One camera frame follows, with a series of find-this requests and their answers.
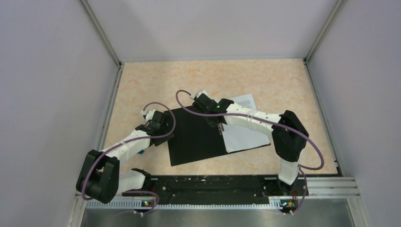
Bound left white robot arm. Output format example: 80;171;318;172
76;110;176;204

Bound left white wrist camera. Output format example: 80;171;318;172
141;109;156;121

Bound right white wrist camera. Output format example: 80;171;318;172
190;90;209;100

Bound single printed paper sheet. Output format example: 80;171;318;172
220;94;270;153

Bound teal folder black inside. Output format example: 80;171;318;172
166;105;272;167

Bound aluminium frame rail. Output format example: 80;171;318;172
83;175;360;210

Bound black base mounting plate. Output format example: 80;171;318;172
142;175;309;205

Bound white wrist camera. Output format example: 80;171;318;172
141;109;156;121
190;90;209;100

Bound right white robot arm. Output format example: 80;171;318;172
191;91;309;195

